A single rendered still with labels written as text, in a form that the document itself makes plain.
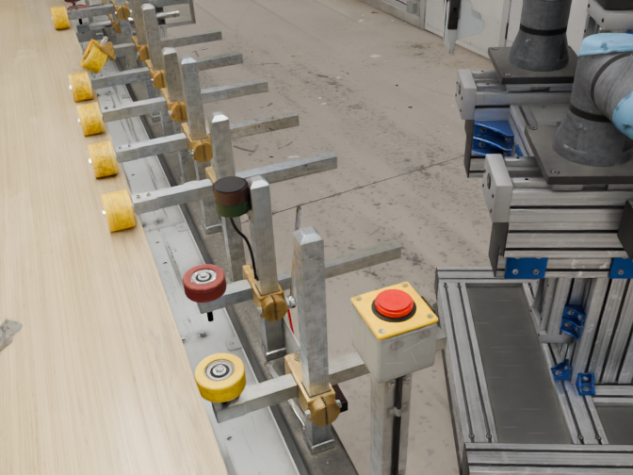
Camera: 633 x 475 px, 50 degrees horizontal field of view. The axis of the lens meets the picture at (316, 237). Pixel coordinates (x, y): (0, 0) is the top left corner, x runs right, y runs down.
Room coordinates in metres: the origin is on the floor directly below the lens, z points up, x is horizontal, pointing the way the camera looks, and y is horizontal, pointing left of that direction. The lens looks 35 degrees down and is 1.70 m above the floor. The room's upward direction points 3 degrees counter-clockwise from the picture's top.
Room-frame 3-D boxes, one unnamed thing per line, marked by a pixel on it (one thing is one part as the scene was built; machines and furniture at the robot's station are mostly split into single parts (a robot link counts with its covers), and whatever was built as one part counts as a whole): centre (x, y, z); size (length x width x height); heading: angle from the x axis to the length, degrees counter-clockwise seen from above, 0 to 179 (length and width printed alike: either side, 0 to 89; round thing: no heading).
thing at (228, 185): (1.01, 0.14, 1.01); 0.06 x 0.06 x 0.22; 20
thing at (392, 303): (0.55, -0.08, 1.22); 0.04 x 0.04 x 0.02
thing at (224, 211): (1.01, 0.14, 1.08); 0.06 x 0.06 x 0.02
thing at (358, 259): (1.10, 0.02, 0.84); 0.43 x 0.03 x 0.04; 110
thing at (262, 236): (1.03, 0.10, 0.87); 0.04 x 0.04 x 0.48; 20
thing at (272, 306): (1.05, 0.11, 0.85); 0.14 x 0.06 x 0.05; 20
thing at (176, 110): (1.75, 0.37, 0.95); 0.14 x 0.06 x 0.05; 20
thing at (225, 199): (1.01, 0.14, 1.10); 0.06 x 0.06 x 0.02
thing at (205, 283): (1.03, 0.22, 0.85); 0.08 x 0.08 x 0.11
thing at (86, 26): (2.96, 0.76, 0.82); 0.44 x 0.03 x 0.04; 110
